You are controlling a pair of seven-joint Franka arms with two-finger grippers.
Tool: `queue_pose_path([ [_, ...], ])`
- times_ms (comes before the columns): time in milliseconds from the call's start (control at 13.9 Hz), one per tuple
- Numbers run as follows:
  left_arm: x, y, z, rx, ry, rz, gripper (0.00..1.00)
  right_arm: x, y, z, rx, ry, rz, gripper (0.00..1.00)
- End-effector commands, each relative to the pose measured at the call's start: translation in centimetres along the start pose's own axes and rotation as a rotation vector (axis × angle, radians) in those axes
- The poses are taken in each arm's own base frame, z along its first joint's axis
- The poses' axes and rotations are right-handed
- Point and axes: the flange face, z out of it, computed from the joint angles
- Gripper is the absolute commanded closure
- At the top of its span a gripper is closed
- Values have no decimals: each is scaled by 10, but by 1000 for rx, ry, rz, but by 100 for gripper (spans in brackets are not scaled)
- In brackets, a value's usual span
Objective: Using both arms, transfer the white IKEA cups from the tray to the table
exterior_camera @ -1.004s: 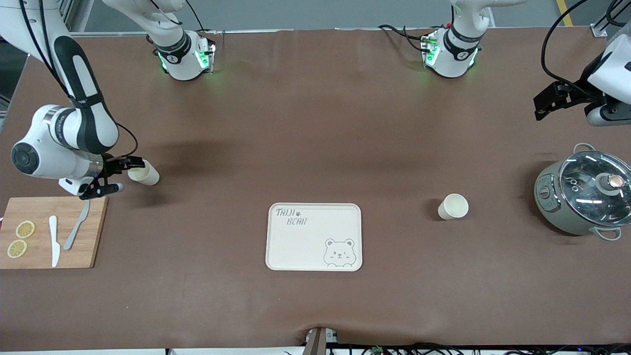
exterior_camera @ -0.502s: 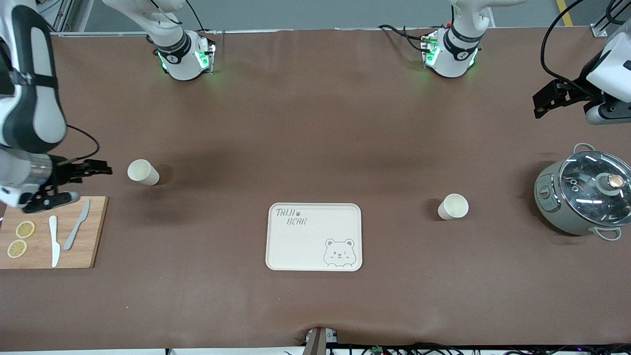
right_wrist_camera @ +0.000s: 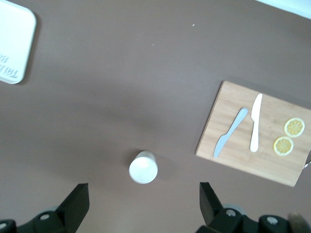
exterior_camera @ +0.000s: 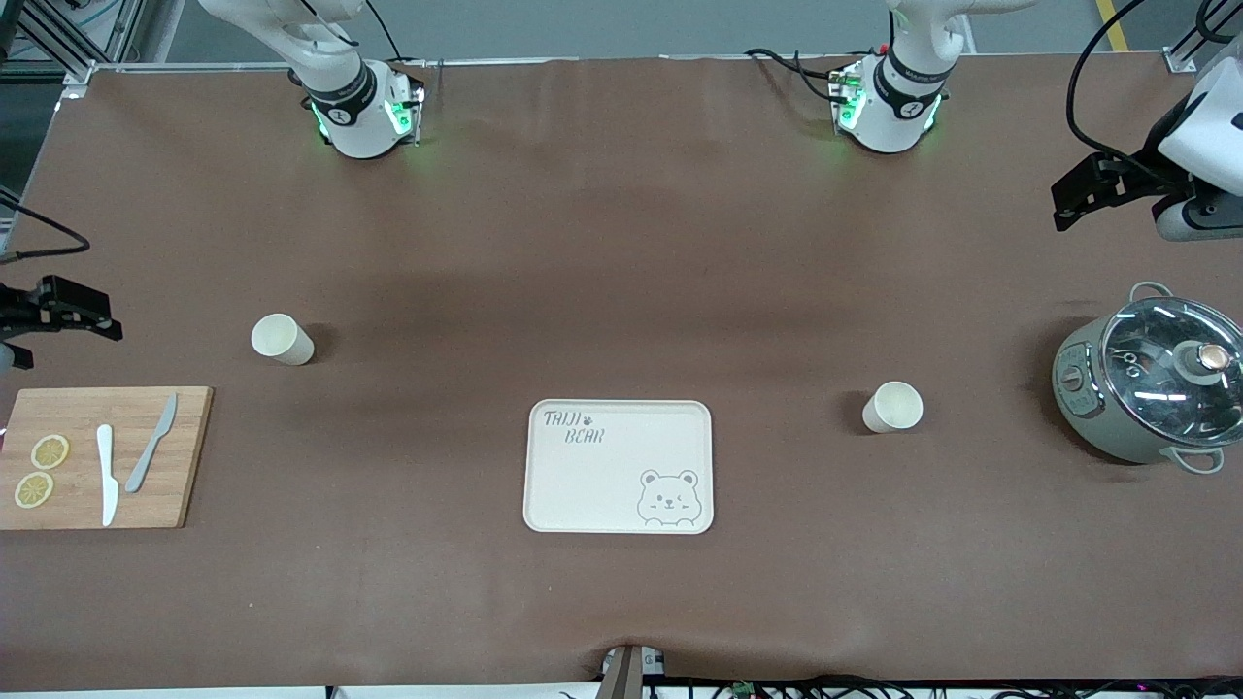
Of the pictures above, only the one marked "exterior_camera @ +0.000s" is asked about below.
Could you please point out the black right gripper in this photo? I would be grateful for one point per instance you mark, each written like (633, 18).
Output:
(12, 309)

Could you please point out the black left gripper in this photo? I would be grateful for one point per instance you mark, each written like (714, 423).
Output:
(1138, 182)

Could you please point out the white plastic cup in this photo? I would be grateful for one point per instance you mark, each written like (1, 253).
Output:
(279, 338)
(893, 408)

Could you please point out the yellow lemon slice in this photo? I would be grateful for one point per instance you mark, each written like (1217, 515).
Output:
(34, 489)
(50, 451)

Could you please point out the grey plastic knife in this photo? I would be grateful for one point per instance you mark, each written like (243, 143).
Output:
(143, 466)

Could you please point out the white plastic knife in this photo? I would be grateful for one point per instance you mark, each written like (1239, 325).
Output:
(107, 485)

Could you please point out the glass pot lid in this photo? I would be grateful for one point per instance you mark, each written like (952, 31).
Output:
(1146, 359)

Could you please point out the wooden cutting board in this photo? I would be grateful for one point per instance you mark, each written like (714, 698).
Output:
(184, 485)

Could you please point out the white bear print tray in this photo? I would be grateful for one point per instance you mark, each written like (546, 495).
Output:
(602, 495)

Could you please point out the aluminium frame profile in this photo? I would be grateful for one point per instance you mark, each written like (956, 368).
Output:
(83, 80)
(1180, 60)

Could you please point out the table edge clamp bracket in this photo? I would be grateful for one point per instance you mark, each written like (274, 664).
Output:
(621, 675)

